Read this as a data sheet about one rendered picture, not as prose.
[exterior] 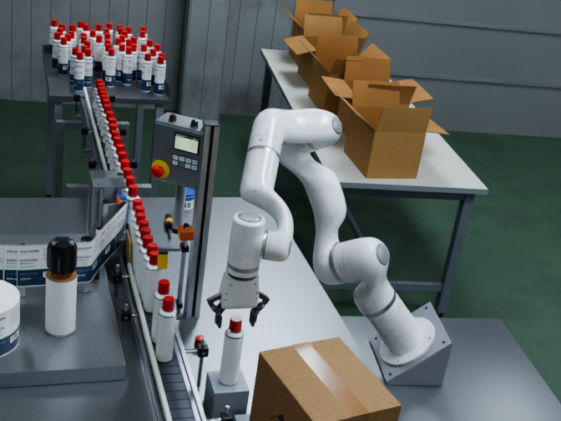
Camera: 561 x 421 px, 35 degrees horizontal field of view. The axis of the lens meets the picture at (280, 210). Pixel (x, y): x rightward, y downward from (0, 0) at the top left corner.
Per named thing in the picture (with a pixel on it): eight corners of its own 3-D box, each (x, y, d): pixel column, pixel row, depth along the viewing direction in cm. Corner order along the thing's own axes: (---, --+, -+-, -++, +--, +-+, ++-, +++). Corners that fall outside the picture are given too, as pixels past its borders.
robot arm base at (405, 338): (372, 345, 283) (343, 306, 275) (420, 310, 282) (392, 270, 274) (394, 376, 266) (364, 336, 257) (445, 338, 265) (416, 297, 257)
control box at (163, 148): (163, 167, 277) (168, 111, 269) (212, 180, 273) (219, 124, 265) (149, 179, 268) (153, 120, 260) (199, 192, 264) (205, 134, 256)
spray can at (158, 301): (149, 336, 264) (154, 276, 255) (166, 335, 266) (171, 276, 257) (151, 346, 260) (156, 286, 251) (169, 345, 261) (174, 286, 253)
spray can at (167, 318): (153, 353, 256) (158, 293, 248) (170, 352, 258) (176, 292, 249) (155, 364, 252) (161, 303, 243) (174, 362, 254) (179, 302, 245)
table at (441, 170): (247, 152, 641) (260, 48, 607) (352, 158, 658) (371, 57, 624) (307, 320, 447) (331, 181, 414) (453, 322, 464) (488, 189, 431)
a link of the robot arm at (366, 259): (367, 291, 274) (328, 236, 263) (419, 281, 262) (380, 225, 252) (356, 319, 265) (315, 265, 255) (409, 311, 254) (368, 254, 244)
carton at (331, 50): (290, 92, 527) (299, 31, 511) (361, 96, 539) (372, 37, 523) (309, 119, 489) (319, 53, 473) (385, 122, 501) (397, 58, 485)
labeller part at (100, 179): (89, 172, 302) (89, 169, 302) (122, 172, 306) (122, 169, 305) (93, 189, 291) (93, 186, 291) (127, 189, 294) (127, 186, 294)
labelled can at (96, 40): (48, 53, 501) (49, 17, 492) (148, 58, 518) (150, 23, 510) (53, 79, 462) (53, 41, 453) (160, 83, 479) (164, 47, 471)
